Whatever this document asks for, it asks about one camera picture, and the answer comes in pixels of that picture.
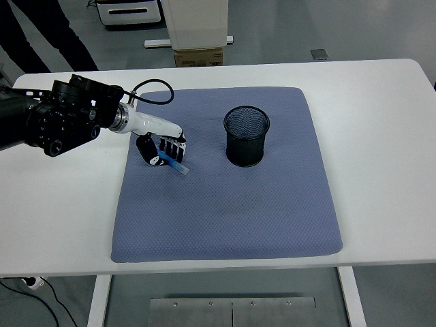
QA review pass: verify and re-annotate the black mesh pen holder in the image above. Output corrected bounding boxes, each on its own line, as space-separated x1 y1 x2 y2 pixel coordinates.
223 105 270 168

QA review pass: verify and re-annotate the white base bar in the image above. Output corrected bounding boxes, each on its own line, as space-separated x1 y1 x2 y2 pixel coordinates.
143 35 235 48

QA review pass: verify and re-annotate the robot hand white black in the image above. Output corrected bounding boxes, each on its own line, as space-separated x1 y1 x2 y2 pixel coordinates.
123 106 188 167

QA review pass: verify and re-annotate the white and black appliance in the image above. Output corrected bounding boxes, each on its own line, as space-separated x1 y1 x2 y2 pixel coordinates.
95 0 163 27

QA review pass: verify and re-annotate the person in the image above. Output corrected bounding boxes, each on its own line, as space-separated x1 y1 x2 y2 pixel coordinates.
0 0 99 74

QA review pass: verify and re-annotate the white table leg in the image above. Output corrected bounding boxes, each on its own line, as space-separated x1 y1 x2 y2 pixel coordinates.
87 274 112 327
337 267 368 327

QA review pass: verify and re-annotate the white power strip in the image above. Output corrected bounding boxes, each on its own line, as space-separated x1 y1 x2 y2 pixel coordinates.
20 276 47 291

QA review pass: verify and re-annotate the grey metal plate with screws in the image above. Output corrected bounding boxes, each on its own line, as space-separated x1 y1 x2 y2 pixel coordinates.
149 296 317 327

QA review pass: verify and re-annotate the brown cardboard box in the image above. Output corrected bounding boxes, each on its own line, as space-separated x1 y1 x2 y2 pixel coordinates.
173 47 225 68

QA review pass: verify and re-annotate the blue marker with clear cap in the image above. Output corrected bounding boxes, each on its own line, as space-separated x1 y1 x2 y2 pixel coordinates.
157 151 190 177

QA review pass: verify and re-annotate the white cabinet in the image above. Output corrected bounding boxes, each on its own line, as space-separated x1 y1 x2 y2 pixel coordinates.
161 0 230 50

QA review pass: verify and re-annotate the blue-grey textured mat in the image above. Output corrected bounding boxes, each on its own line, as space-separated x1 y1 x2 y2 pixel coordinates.
109 87 343 264

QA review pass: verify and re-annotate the black floor cable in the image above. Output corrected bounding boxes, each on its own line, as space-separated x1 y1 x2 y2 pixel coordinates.
0 277 79 327

